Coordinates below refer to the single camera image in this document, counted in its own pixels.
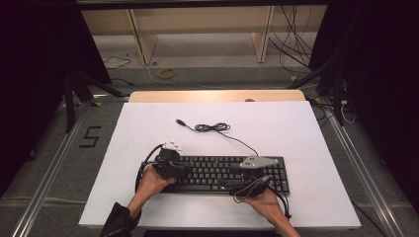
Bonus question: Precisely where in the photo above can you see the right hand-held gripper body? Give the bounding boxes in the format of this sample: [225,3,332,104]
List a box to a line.
[229,155,281,198]

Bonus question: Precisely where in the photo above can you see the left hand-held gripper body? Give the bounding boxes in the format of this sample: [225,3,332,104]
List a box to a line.
[152,140,186,180]

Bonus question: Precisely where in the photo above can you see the black computer keyboard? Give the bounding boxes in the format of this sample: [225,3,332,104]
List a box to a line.
[160,155,291,197]

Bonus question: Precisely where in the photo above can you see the person's left hand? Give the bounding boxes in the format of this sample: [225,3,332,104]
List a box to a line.
[135,164,178,199]

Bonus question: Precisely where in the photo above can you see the person's right hand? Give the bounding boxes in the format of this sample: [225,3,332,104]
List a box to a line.
[237,188,282,219]

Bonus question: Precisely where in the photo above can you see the light wooden table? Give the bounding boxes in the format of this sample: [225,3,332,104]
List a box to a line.
[127,89,306,104]

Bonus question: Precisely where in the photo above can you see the black left sleeve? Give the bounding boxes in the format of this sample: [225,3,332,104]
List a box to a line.
[99,201,142,237]

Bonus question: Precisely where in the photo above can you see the yellow tape roll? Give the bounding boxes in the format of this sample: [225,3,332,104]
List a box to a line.
[157,67,177,80]

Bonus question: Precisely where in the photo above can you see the black metal stand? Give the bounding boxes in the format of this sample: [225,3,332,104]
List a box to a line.
[286,55,348,126]
[62,70,130,134]

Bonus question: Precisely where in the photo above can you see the light wooden desk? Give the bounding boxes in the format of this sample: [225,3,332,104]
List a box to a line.
[80,4,328,65]

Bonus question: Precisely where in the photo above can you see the black curtain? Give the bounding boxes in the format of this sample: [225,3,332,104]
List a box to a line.
[0,0,112,199]
[308,0,419,213]

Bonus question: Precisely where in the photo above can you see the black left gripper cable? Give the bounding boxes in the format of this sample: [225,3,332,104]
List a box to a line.
[133,143,166,196]

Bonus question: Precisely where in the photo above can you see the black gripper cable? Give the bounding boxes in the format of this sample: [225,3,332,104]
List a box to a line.
[266,183,293,220]
[133,143,166,196]

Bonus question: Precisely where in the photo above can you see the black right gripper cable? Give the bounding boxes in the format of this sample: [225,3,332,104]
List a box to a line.
[266,183,293,220]

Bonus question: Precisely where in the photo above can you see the black keyboard cable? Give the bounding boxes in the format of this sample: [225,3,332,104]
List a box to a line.
[175,118,260,158]

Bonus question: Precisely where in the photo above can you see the white floor cable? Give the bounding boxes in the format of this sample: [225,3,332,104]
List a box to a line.
[140,61,229,91]

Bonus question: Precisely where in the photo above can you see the black floor cable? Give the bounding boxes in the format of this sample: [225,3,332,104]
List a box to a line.
[110,77,135,87]
[102,55,132,70]

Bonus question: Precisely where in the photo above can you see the aluminium floor rail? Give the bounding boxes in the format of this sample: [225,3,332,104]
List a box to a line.
[323,98,407,237]
[12,102,92,237]

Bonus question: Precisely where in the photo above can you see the bundle of hanging black cables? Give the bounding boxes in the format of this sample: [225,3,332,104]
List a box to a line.
[267,4,318,75]

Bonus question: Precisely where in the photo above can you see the black overhead frame bar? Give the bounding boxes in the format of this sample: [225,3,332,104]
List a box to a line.
[75,0,330,10]

